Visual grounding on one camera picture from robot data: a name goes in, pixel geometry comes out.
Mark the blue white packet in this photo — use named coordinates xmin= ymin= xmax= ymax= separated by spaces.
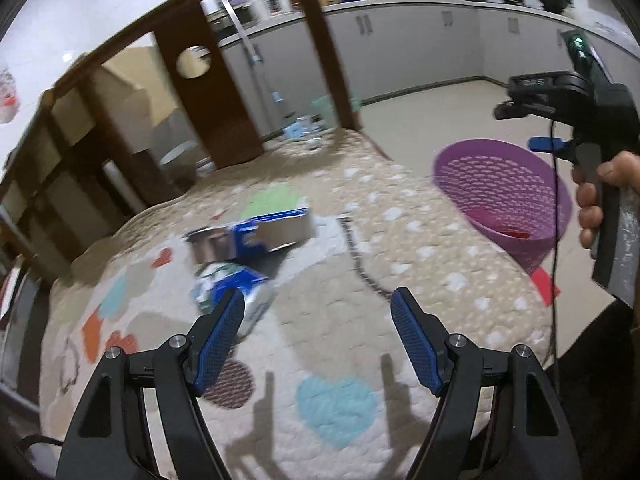
xmin=192 ymin=261 xmax=277 ymax=337

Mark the white bowl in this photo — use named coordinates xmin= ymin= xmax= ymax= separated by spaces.
xmin=159 ymin=141 xmax=201 ymax=167

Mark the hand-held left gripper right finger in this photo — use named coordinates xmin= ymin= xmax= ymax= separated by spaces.
xmin=390 ymin=287 xmax=583 ymax=480

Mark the purple plastic basket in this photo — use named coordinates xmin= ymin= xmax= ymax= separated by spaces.
xmin=432 ymin=139 xmax=573 ymax=275

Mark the grey kitchen counter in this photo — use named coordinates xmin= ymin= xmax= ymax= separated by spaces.
xmin=207 ymin=0 xmax=640 ymax=111

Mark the wooden table leg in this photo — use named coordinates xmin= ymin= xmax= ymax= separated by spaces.
xmin=289 ymin=0 xmax=364 ymax=133

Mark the wooden table panel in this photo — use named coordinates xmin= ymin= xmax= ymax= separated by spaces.
xmin=154 ymin=25 xmax=266 ymax=170

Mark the blue and silver box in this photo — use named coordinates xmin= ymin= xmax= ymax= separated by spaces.
xmin=229 ymin=209 xmax=317 ymax=263

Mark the printed quilted blanket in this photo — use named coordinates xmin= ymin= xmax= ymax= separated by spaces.
xmin=37 ymin=127 xmax=566 ymax=466

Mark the white kitchen appliance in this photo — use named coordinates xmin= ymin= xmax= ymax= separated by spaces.
xmin=248 ymin=0 xmax=292 ymax=23

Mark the cardboard box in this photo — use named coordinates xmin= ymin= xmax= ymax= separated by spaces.
xmin=97 ymin=47 xmax=168 ymax=156

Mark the red snack packet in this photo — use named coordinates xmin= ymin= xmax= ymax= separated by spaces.
xmin=492 ymin=225 xmax=532 ymax=241

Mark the person's right hand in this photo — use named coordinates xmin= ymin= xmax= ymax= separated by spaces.
xmin=571 ymin=150 xmax=640 ymax=249

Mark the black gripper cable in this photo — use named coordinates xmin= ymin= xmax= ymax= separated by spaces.
xmin=547 ymin=119 xmax=564 ymax=361

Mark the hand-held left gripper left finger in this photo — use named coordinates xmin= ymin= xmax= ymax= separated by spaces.
xmin=55 ymin=287 xmax=247 ymax=480

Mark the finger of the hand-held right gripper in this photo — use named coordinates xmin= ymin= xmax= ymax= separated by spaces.
xmin=529 ymin=136 xmax=581 ymax=163

